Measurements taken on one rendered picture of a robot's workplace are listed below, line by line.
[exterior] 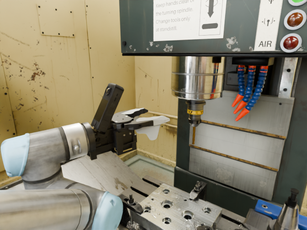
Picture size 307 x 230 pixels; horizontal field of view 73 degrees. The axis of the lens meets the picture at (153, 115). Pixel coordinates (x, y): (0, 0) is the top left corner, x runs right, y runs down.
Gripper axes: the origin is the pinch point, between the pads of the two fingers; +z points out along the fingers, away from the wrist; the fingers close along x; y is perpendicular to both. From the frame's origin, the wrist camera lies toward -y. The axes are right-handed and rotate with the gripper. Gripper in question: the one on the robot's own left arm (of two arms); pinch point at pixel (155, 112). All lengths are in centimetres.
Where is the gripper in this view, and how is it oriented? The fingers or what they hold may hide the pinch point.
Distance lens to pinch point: 57.6
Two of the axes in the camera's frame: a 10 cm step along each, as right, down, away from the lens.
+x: 5.7, 2.4, -7.9
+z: 8.2, -2.0, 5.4
